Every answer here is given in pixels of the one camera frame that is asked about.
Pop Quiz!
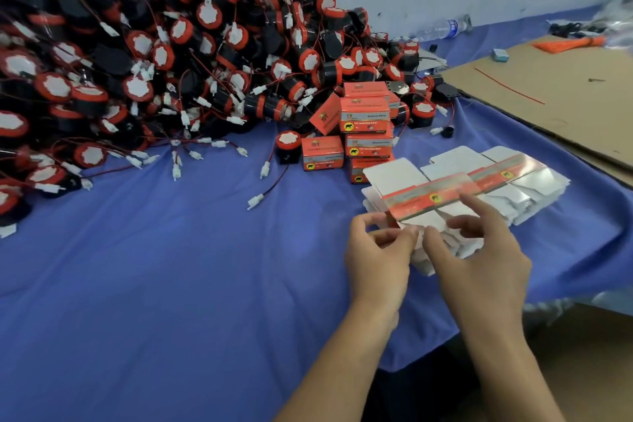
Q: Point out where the person's left forearm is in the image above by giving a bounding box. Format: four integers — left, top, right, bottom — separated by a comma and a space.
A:
277, 306, 409, 422

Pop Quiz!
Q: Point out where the person's left hand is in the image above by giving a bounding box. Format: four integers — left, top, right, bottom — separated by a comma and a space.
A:
344, 211, 421, 331

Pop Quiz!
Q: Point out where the blue cloth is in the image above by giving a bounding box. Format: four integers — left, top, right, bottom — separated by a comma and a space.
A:
0, 6, 633, 422

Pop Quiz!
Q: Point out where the clear plastic bottle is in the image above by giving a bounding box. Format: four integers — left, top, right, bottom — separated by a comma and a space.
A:
407, 14, 474, 44

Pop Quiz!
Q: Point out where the stack of paper boxes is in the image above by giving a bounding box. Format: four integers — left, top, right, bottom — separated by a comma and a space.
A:
361, 144, 572, 276

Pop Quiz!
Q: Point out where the single red black buzzer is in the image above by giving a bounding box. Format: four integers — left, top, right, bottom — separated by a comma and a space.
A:
247, 130, 304, 210

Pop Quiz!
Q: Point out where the brown cardboard sheet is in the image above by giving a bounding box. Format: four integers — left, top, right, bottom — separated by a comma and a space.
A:
578, 144, 633, 191
442, 36, 633, 171

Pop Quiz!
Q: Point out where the clear plastic bag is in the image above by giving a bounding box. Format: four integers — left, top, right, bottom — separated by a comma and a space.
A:
593, 0, 633, 52

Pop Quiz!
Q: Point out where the small orange object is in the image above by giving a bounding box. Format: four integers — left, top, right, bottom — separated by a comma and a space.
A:
532, 36, 607, 54

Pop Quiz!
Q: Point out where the pile of black red buzzers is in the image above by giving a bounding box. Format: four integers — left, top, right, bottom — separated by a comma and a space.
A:
0, 0, 461, 230

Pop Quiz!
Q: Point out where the person's right hand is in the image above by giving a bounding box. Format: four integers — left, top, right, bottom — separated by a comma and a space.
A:
423, 194, 533, 344

